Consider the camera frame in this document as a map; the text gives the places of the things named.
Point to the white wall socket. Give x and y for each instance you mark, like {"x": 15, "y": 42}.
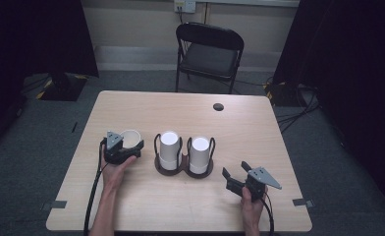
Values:
{"x": 185, "y": 5}

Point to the black stand base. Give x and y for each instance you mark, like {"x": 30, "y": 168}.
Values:
{"x": 280, "y": 95}
{"x": 63, "y": 88}

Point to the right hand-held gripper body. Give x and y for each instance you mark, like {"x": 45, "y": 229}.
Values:
{"x": 257, "y": 182}

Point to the stack of white paper cups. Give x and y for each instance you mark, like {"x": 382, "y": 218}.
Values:
{"x": 169, "y": 150}
{"x": 199, "y": 155}

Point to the black round table grommet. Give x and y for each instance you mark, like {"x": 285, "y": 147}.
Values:
{"x": 218, "y": 106}

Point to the single white paper cup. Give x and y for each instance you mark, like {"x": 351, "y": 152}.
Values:
{"x": 131, "y": 137}

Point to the black folding chair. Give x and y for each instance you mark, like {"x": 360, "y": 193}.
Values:
{"x": 210, "y": 59}

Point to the dark double cup holder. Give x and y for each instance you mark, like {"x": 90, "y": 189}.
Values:
{"x": 184, "y": 167}

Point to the dark curtain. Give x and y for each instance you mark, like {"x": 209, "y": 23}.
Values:
{"x": 27, "y": 42}
{"x": 354, "y": 65}

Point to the grey tape strip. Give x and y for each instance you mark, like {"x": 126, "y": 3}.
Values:
{"x": 302, "y": 202}
{"x": 54, "y": 205}

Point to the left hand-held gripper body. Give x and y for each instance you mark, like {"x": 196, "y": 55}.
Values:
{"x": 117, "y": 152}

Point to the person's right hand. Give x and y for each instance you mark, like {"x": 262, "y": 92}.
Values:
{"x": 252, "y": 209}

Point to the person's left hand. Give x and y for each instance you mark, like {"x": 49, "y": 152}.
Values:
{"x": 115, "y": 175}

